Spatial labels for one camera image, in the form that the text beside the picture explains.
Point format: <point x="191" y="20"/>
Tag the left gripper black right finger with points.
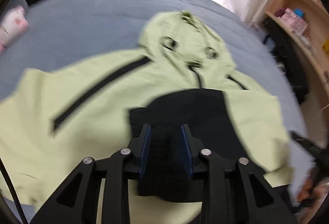
<point x="232" y="191"/>

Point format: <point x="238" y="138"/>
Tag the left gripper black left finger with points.
<point x="96" y="191"/>

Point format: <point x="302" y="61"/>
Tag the green and black hooded jacket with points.
<point x="180" y="73"/>

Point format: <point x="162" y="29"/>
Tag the person's right hand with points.
<point x="312" y="190"/>

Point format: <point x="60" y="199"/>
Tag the black patterned garment beside bed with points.
<point x="286" y="58"/>

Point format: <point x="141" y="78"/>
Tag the pink boxes on shelf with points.
<point x="291" y="20"/>

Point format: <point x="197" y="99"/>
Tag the wooden bookshelf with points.
<point x="312" y="43"/>

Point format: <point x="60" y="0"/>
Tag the blue fleece bed blanket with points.
<point x="65" y="31"/>

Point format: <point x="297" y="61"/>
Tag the white pink plush cat toy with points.
<point x="13" y="24"/>

